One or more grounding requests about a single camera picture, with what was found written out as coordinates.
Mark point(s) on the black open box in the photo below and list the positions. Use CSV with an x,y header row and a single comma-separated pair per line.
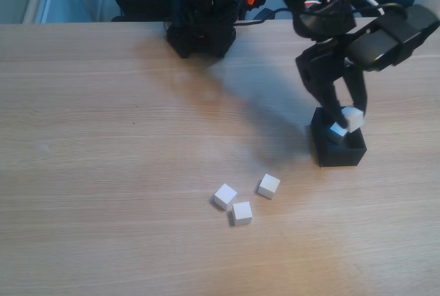
x,y
343,158

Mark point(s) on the white cube block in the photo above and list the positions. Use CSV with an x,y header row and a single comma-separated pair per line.
x,y
354,120
242,213
225,195
337,134
269,186

